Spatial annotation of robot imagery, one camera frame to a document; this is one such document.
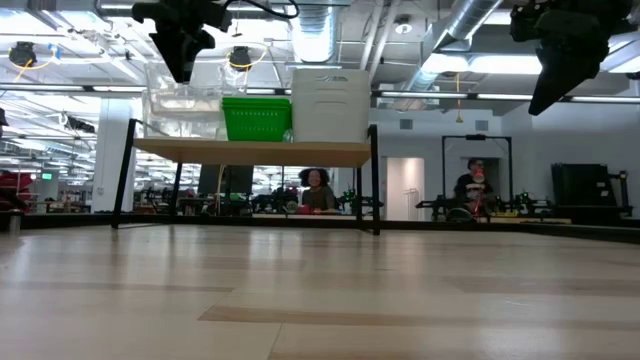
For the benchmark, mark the black cabinet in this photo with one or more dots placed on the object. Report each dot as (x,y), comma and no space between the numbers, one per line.
(580,187)

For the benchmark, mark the black rig frame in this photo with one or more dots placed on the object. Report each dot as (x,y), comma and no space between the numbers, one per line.
(475,137)

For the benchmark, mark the black monitor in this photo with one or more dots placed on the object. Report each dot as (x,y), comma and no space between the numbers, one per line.
(235,180)

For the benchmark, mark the black ceiling camera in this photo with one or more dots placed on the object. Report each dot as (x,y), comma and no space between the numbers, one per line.
(241,57)
(22,54)

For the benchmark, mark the red desk lamp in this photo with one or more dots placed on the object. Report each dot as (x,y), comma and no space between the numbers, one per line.
(478,175)

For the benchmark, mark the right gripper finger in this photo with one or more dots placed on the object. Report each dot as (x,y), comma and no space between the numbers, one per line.
(572,65)
(545,80)

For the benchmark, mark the white pillar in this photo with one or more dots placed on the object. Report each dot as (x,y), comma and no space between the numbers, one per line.
(102,165)

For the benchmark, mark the black aluminium station frame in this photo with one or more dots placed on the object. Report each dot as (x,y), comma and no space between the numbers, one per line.
(575,230)

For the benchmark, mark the green plastic basket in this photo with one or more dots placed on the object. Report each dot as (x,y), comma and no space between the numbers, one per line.
(257,125)
(257,99)

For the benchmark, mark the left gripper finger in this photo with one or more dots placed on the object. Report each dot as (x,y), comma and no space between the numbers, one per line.
(190,62)
(177,62)

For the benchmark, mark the metal cup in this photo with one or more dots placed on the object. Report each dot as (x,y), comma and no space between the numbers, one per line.
(15,222)

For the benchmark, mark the white door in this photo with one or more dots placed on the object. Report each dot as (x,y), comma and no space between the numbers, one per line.
(405,185)

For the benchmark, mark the wooden shelf with black frame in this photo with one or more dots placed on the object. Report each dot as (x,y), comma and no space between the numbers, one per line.
(250,152)

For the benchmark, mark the red machine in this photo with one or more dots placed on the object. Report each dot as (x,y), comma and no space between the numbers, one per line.
(12,180)

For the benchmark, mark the clear plastic basket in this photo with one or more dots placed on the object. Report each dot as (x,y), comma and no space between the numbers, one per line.
(200,102)
(180,125)
(160,75)

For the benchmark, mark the person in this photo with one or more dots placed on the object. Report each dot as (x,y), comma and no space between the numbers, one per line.
(470,190)
(317,195)

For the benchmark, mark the silver ventilation duct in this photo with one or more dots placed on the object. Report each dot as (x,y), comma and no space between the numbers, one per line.
(470,15)
(315,35)

